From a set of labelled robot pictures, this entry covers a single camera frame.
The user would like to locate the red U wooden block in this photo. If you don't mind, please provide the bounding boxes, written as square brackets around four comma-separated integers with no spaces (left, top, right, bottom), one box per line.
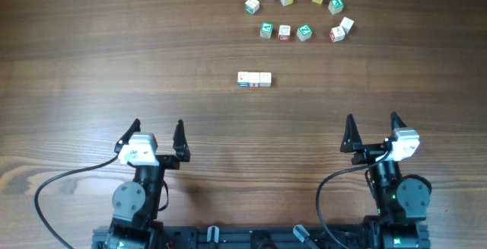
[278,25,291,41]

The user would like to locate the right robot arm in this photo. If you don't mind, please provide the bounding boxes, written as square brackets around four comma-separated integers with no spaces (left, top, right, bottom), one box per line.
[340,112,432,249]

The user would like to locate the green Z wooden block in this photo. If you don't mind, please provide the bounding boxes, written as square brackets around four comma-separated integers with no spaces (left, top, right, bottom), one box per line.
[297,24,313,41]

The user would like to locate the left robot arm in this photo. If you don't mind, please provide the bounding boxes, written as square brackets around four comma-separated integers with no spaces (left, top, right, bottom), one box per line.
[92,119,190,249]

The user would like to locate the green E wooden block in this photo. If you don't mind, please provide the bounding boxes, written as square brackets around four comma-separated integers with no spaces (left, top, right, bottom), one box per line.
[328,0,345,14]

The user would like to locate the cream wooden block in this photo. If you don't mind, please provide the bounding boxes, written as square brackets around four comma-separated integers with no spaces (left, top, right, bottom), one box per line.
[259,72,272,87]

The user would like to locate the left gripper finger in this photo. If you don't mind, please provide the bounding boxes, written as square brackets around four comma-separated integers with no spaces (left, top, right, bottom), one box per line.
[173,120,190,162]
[114,119,141,154]

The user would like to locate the green edged block far left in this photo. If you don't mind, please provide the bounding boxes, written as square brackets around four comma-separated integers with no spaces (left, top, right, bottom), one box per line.
[245,0,259,14]

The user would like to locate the blue edged wooden block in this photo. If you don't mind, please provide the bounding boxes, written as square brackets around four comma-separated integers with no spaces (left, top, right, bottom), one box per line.
[237,72,250,87]

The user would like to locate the plain wooden block right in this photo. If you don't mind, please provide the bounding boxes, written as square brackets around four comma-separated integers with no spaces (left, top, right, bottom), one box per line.
[340,17,355,34]

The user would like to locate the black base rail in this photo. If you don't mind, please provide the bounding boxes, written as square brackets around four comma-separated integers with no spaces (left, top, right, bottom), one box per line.
[91,222,431,249]

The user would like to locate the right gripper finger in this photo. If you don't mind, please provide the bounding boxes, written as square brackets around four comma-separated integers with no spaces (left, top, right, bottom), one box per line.
[390,111,407,135]
[340,113,363,153]

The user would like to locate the red A wooden block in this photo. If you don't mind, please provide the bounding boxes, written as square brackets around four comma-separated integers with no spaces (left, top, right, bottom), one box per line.
[329,26,346,42]

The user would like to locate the green V wooden block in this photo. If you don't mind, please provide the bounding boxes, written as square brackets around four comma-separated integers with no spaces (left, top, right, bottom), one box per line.
[259,22,273,38]

